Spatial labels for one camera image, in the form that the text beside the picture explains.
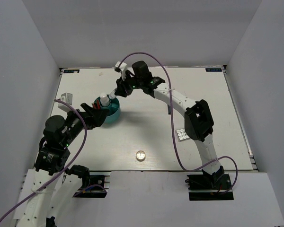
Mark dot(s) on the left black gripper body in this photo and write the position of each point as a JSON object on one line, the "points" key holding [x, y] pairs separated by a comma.
{"points": [[75, 124]]}

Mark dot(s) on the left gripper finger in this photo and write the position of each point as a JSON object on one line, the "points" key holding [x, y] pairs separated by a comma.
{"points": [[99, 116], [88, 109]]}

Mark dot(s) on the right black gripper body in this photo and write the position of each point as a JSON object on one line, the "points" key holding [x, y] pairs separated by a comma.
{"points": [[137, 83]]}

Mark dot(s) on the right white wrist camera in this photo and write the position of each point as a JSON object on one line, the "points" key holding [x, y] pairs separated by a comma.
{"points": [[121, 68]]}

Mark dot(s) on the teal round organizer container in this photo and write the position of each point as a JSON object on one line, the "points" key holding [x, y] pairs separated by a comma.
{"points": [[114, 110]]}

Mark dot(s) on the small round cream jar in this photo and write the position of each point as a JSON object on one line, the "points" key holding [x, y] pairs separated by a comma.
{"points": [[140, 155]]}

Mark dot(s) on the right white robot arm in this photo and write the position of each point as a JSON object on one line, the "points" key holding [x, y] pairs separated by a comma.
{"points": [[198, 121]]}

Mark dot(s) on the clear eyeshadow palette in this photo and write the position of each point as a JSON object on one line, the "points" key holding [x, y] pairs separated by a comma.
{"points": [[181, 135]]}

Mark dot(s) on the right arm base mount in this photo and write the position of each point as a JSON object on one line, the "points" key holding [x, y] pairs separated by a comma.
{"points": [[199, 189]]}

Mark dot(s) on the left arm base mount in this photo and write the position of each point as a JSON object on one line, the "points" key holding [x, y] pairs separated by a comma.
{"points": [[96, 187]]}

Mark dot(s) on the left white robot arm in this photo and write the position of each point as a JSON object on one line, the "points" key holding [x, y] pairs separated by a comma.
{"points": [[56, 178]]}

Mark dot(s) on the white bottle black cap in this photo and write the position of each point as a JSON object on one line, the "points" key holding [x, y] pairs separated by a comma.
{"points": [[112, 94]]}

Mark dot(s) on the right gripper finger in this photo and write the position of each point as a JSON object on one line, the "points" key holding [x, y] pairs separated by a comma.
{"points": [[121, 89], [128, 88]]}

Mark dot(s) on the white round bottle in organizer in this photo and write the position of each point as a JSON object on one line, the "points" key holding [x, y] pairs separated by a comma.
{"points": [[104, 100]]}

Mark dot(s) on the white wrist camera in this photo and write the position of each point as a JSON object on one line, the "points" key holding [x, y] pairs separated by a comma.
{"points": [[121, 68], [66, 98]]}

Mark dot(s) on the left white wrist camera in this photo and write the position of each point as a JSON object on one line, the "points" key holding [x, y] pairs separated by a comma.
{"points": [[66, 98]]}

